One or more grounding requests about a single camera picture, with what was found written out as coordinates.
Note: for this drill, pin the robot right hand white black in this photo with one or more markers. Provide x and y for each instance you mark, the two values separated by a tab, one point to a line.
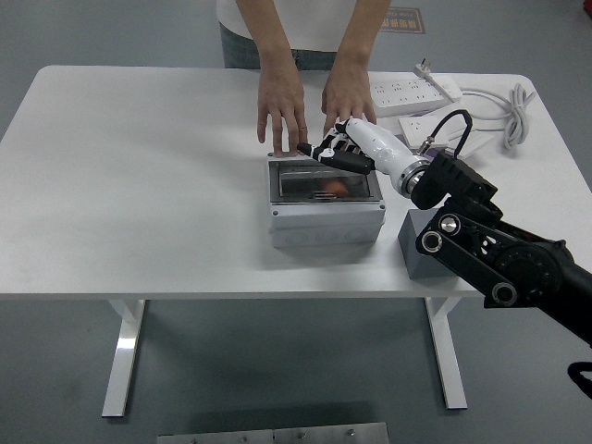
379	145

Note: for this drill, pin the grey plastic enclosure box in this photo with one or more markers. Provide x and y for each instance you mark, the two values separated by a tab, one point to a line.
324	226

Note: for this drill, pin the person's left forearm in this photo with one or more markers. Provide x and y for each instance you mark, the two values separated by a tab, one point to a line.
358	37

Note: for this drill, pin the person's right hand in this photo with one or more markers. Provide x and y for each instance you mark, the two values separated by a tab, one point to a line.
279	97

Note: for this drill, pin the person's left hand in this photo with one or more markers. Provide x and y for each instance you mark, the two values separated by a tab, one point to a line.
344	97

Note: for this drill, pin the person's right forearm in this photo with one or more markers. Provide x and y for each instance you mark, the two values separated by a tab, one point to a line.
268	32

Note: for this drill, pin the white power strip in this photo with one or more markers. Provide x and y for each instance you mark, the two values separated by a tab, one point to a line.
398	97

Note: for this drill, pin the orange cylindrical battery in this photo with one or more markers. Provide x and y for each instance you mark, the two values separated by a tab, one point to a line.
335	186

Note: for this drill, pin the grey block battery holder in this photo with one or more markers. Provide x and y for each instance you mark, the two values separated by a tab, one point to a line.
416	259

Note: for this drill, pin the transparent hinged box lid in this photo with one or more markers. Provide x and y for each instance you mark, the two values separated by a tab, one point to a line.
300	185

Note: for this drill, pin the purple round dish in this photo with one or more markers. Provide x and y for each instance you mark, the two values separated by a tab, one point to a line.
437	149

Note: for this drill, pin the brown floor sign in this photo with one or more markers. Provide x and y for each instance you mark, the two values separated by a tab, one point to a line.
407	23

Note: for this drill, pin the white switch panel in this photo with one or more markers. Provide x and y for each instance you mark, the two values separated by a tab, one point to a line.
481	139
448	127

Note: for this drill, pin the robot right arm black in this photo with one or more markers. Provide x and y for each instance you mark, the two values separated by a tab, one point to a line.
485	259

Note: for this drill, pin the white wall socket panel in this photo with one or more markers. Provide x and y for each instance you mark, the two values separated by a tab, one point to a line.
411	129

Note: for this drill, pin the person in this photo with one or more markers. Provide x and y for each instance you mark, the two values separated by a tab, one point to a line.
314	23

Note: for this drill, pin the white table leg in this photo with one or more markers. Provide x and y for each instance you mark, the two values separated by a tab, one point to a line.
125	351
448	361

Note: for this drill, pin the grey metal plate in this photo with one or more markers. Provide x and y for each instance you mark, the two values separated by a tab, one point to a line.
273	435

